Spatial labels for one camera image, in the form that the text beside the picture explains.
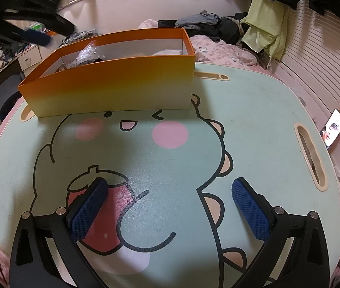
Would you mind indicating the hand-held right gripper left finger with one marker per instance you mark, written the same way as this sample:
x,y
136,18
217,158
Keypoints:
x,y
90,207

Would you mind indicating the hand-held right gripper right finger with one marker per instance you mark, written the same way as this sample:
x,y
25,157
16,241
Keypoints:
x,y
251,210

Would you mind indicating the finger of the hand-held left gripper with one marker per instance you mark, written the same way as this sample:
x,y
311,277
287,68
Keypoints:
x,y
52,21
34,37

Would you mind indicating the silver metal items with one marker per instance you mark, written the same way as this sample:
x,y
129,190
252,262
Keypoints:
x,y
87,51

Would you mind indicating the orange cardboard box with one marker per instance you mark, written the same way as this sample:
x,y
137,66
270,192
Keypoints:
x,y
112,87

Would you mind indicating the beige fur item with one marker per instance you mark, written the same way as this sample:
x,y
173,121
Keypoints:
x,y
139,54

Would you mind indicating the white drawer cabinet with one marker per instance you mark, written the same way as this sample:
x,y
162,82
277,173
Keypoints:
x,y
30,57

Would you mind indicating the black white patterned cloth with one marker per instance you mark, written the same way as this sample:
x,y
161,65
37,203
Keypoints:
x,y
79,37

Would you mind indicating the cartoon print lap table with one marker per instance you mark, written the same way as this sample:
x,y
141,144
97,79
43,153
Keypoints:
x,y
164,162

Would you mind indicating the smartphone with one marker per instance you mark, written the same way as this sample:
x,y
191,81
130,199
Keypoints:
x,y
333,127

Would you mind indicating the dark clothes pile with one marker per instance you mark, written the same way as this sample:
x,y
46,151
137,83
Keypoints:
x,y
206,24

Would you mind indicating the pink printed blanket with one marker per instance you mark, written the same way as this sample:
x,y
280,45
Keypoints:
x,y
218,51

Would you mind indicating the light green garment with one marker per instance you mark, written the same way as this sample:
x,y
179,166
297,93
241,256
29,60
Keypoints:
x,y
266,21

